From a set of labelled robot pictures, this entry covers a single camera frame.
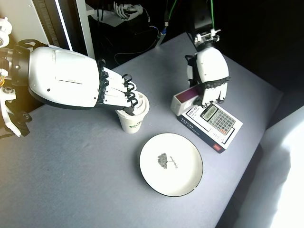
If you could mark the grey table cloth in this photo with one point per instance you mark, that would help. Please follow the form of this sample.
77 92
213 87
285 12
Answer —
71 178

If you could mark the white cabinet panel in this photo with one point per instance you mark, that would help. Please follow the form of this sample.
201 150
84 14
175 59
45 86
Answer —
21 19

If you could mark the white paper cup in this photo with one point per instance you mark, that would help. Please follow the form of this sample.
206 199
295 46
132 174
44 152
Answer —
133 123

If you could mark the dark box with label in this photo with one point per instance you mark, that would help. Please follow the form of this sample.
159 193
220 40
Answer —
213 133

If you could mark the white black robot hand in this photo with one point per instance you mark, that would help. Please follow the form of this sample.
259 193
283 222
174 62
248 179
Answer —
211 66
64 78

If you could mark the white frame post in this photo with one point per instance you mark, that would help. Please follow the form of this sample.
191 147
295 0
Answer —
84 28

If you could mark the white plate with leaf print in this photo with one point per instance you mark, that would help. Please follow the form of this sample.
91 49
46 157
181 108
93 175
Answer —
171 164

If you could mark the spare white robot hand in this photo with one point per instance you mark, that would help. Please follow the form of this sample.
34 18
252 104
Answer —
128 10

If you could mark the grey white box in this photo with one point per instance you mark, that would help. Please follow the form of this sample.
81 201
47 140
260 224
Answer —
183 98

